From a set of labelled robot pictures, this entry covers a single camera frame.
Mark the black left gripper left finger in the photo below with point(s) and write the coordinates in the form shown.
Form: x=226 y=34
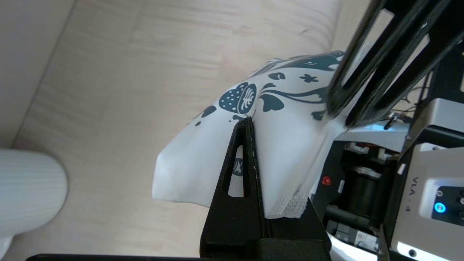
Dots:
x=235 y=224

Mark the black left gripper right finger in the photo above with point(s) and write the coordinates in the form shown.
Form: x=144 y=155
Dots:
x=301 y=239

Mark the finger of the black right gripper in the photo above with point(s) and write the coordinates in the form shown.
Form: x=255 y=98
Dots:
x=427 y=40
x=335 y=105

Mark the white leaf-print zip pouch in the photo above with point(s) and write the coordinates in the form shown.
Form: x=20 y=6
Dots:
x=290 y=152

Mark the beige wooden hutch desk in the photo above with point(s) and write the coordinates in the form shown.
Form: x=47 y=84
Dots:
x=145 y=72

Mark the white ribbed ceramic mug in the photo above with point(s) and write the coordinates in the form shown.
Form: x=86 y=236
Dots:
x=29 y=188

